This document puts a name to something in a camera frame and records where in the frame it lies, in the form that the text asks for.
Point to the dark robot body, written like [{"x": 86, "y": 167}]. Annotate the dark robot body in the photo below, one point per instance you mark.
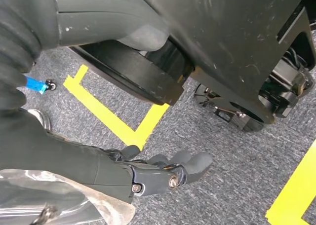
[{"x": 234, "y": 37}]

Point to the blue metal shelf rack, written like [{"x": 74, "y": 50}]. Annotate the blue metal shelf rack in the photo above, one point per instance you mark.
[{"x": 34, "y": 84}]

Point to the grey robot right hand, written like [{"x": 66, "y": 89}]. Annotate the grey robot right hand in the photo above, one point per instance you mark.
[{"x": 61, "y": 161}]

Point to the black robot wheel assembly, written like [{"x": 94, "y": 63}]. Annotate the black robot wheel assembly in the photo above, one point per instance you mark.
[{"x": 222, "y": 109}]

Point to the shiny silver robot cover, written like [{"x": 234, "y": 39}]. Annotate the shiny silver robot cover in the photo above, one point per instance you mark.
[{"x": 37, "y": 197}]

